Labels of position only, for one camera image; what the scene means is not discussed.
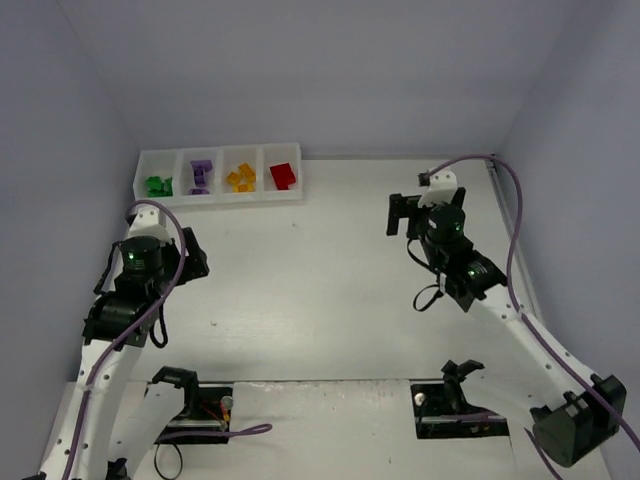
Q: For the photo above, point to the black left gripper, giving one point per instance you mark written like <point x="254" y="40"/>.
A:
<point x="195" y="259"/>

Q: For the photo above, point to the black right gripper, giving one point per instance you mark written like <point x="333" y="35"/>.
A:
<point x="396" y="215"/>

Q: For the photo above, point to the green lego brick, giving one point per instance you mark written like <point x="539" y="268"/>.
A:
<point x="153" y="182"/>
<point x="153" y="193"/>

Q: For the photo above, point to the yellow lego piece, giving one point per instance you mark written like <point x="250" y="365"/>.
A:
<point x="244" y="188"/>

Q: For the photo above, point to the purple flower lego piece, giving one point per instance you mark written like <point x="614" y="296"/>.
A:
<point x="200" y="170"/>

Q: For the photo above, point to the orange lego brick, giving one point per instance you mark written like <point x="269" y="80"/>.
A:
<point x="247" y="172"/>

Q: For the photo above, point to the red yellow lego brick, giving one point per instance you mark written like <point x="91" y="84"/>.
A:
<point x="283" y="176"/>

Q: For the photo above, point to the green lego piece from stack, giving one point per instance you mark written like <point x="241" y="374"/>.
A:
<point x="167" y="188"/>

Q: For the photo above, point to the green yellow red lego stack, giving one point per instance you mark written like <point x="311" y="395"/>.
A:
<point x="234" y="178"/>

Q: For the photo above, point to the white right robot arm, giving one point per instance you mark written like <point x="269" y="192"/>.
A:
<point x="566" y="407"/>

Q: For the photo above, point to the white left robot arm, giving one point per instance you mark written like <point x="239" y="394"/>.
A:
<point x="89" y="445"/>

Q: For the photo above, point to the clear plastic compartment tray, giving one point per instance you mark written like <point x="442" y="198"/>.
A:
<point x="175" y="163"/>

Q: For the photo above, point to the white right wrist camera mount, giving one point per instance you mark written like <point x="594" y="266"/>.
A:
<point x="437" y="187"/>

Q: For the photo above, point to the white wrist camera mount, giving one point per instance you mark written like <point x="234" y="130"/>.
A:
<point x="437" y="187"/>
<point x="148" y="221"/>

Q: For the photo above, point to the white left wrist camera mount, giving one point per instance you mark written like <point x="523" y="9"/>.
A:
<point x="148" y="221"/>

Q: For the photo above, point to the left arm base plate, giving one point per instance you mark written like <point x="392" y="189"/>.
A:
<point x="210" y="415"/>

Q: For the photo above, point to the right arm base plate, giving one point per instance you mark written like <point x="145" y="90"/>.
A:
<point x="435" y="417"/>

